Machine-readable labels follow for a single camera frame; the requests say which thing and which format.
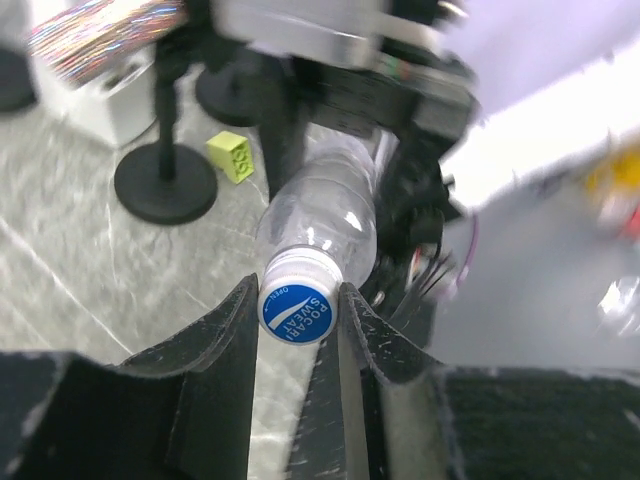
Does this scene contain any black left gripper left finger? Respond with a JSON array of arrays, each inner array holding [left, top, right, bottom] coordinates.
[[119, 274, 258, 375]]

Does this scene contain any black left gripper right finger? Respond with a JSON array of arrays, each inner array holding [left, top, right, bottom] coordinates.
[[339, 283, 440, 385]]

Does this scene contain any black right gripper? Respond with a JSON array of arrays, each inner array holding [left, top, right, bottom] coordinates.
[[257, 54, 475, 195]]

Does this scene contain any blue Pocari bottle cap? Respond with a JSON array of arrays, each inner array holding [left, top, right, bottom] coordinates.
[[258, 282, 336, 346]]

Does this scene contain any clear Pocari bottle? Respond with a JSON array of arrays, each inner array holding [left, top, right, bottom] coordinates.
[[256, 135, 377, 288]]

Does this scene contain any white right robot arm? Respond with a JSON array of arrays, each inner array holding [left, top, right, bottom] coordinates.
[[213, 0, 639, 212]]

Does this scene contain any purple microphone on stand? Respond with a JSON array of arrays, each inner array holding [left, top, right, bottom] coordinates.
[[195, 61, 259, 127]]

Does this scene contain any green toy brick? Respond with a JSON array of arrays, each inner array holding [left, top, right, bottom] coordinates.
[[206, 131, 254, 184]]

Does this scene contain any white rectangular device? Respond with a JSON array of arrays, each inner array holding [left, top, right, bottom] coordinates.
[[29, 50, 155, 148]]

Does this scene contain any glitter silver microphone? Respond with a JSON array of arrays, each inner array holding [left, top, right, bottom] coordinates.
[[28, 0, 188, 88]]

